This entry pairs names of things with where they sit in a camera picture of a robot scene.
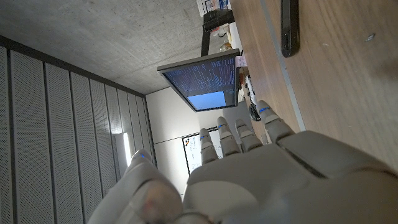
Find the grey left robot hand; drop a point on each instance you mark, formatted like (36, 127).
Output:
(255, 180)

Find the ceiling light strip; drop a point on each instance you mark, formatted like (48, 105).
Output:
(127, 149)

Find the computer monitor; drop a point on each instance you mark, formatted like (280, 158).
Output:
(205, 81)

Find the white wipes canister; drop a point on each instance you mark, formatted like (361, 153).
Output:
(214, 5)

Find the black-framed hand mirror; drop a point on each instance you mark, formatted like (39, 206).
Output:
(289, 28)

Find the grey office chair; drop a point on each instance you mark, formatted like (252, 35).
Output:
(236, 115)

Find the whiteboard with drawings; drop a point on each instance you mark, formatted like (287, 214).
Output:
(193, 152)

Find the white game controller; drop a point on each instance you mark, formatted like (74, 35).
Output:
(250, 90)

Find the pink sticky note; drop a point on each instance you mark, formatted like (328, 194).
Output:
(241, 61)

